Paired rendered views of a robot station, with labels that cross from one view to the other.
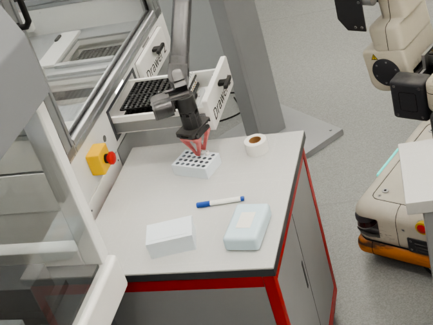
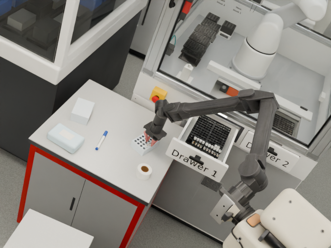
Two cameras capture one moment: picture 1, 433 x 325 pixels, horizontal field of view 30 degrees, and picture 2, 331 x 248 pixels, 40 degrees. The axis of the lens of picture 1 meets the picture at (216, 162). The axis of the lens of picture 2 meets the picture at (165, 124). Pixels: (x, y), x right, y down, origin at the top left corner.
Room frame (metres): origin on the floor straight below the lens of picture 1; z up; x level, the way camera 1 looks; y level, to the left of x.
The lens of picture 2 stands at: (1.68, -1.56, 2.32)
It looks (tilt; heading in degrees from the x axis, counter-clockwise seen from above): 39 degrees down; 74
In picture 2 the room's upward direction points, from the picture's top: 24 degrees clockwise
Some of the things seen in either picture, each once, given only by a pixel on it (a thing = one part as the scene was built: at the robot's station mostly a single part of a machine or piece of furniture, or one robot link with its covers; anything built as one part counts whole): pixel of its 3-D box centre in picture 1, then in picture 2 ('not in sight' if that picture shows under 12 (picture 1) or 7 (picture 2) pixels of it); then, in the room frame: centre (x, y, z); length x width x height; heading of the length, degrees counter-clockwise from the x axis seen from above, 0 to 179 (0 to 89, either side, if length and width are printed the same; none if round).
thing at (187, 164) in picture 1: (196, 164); (145, 143); (2.08, 0.06, 0.78); 0.12 x 0.08 x 0.04; 51
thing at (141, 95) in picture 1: (161, 100); (208, 137); (2.39, 0.11, 0.87); 0.22 x 0.18 x 0.06; 68
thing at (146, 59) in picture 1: (153, 57); (269, 151); (2.72, 0.11, 0.87); 0.29 x 0.02 x 0.11; 158
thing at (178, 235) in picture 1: (171, 236); (82, 111); (1.75, 0.17, 0.79); 0.13 x 0.09 x 0.05; 82
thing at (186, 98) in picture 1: (183, 102); (160, 116); (2.10, 0.04, 0.98); 0.07 x 0.06 x 0.07; 91
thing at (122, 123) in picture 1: (159, 101); (208, 136); (2.39, 0.12, 0.86); 0.40 x 0.26 x 0.06; 68
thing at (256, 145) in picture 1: (256, 145); (143, 171); (2.08, -0.13, 0.78); 0.07 x 0.07 x 0.04
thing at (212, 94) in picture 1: (218, 91); (196, 160); (2.31, -0.07, 0.87); 0.29 x 0.02 x 0.11; 158
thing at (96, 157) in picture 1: (100, 158); (157, 96); (2.12, 0.33, 0.88); 0.07 x 0.05 x 0.07; 158
